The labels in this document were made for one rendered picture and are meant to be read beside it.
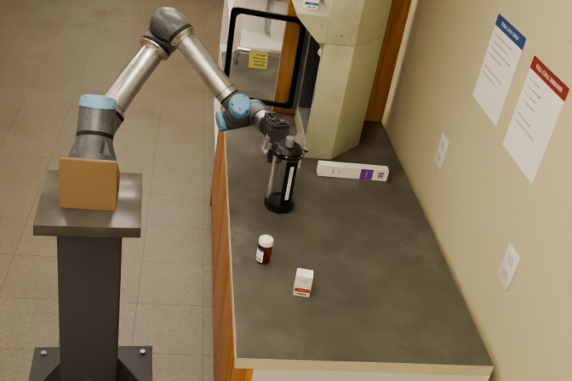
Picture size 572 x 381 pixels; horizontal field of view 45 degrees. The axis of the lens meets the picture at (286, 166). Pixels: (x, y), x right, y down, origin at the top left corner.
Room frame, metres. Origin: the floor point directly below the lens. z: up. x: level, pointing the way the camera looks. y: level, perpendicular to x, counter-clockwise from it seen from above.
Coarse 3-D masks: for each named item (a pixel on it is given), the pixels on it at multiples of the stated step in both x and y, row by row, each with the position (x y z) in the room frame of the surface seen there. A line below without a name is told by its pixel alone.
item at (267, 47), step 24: (240, 24) 2.63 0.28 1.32; (264, 24) 2.63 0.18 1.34; (288, 24) 2.63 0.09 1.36; (240, 48) 2.63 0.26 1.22; (264, 48) 2.63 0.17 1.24; (288, 48) 2.63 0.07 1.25; (240, 72) 2.63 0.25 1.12; (264, 72) 2.63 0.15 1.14; (288, 72) 2.63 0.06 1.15; (264, 96) 2.63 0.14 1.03; (288, 96) 2.63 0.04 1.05
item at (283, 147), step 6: (288, 138) 1.96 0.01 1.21; (294, 138) 1.97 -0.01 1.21; (282, 144) 1.97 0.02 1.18; (288, 144) 1.96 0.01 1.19; (294, 144) 1.98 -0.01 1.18; (276, 150) 1.95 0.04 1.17; (282, 150) 1.94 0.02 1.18; (288, 150) 1.94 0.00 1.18; (294, 150) 1.94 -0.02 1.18; (300, 150) 1.96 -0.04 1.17
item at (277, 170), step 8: (304, 152) 1.96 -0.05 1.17; (272, 160) 1.96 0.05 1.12; (280, 160) 1.93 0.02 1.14; (272, 168) 1.95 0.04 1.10; (280, 168) 1.93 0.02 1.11; (272, 176) 1.94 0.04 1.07; (280, 176) 1.92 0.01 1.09; (296, 176) 1.95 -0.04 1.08; (272, 184) 1.94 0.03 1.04; (280, 184) 1.92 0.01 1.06; (272, 192) 1.93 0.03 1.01; (280, 192) 1.92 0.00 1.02; (272, 200) 1.93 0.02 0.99
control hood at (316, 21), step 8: (296, 0) 2.45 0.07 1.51; (320, 0) 2.50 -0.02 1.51; (296, 8) 2.36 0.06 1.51; (304, 8) 2.38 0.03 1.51; (320, 8) 2.41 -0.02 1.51; (304, 16) 2.31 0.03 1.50; (312, 16) 2.32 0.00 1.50; (320, 16) 2.33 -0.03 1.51; (328, 16) 2.33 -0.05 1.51; (304, 24) 2.32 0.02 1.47; (312, 24) 2.32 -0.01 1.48; (320, 24) 2.33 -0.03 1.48; (328, 24) 2.33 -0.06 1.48; (312, 32) 2.32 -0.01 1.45; (320, 32) 2.33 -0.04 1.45; (320, 40) 2.33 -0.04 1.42
